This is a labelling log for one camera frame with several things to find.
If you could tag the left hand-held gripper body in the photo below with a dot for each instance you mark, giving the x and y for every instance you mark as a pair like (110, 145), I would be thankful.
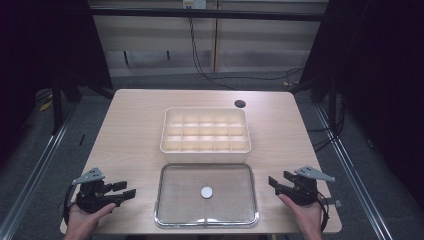
(91, 198)

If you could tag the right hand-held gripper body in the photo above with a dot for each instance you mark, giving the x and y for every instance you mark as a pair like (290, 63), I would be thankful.
(305, 191)

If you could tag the person's right hand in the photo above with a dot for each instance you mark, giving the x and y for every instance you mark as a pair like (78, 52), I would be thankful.
(308, 216)

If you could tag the person's left hand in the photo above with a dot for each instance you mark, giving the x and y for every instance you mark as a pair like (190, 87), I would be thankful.
(81, 221)

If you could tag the small black floor object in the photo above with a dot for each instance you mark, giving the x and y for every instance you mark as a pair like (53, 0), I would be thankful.
(81, 140)

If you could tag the transparent lid with white knob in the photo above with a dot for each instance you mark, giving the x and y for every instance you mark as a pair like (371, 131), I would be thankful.
(186, 203)

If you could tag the black metal stand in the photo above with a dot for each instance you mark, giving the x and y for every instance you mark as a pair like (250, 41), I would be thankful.
(331, 103)
(57, 106)

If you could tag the black table grommet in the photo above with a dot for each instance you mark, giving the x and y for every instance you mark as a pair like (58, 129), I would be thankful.
(240, 103)

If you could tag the white compartment storage box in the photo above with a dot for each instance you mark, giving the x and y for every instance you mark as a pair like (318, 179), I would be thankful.
(205, 135)

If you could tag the yellow floor object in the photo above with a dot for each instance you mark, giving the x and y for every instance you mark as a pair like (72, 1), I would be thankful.
(45, 106)

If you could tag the black curtain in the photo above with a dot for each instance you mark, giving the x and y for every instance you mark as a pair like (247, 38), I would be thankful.
(40, 50)
(383, 66)

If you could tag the metal floor rail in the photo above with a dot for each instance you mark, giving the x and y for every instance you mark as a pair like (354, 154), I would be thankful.
(353, 173)
(36, 173)

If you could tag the black wall bracket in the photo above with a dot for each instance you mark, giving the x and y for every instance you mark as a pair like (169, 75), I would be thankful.
(126, 57)
(168, 55)

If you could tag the black horizontal frame bar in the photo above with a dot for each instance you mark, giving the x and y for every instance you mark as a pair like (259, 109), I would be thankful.
(206, 14)

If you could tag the white wall socket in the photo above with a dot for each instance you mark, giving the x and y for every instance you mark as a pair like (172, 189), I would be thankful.
(194, 3)

